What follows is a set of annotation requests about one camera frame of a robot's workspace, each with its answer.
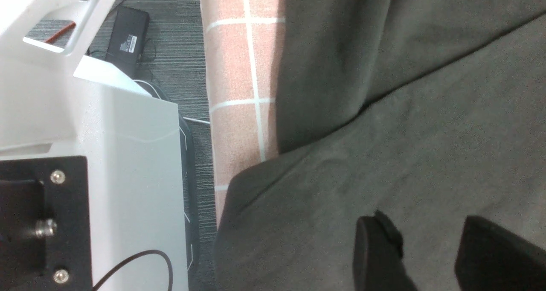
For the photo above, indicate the black mounting plate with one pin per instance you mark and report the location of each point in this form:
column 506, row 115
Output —
column 45, row 225

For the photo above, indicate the dark gray long-sleeved shirt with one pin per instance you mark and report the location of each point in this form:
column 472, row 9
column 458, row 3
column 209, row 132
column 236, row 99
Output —
column 429, row 111

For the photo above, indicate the pink checkered tablecloth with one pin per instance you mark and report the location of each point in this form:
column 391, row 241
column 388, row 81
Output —
column 243, row 42

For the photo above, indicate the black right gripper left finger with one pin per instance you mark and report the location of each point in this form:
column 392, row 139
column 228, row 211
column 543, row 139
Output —
column 378, row 255

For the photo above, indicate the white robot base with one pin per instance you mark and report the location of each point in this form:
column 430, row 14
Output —
column 58, row 102

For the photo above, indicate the black power adapter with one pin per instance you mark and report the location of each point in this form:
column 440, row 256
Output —
column 127, row 39

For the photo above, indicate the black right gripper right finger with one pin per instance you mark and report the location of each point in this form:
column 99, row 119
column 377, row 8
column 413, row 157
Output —
column 492, row 258

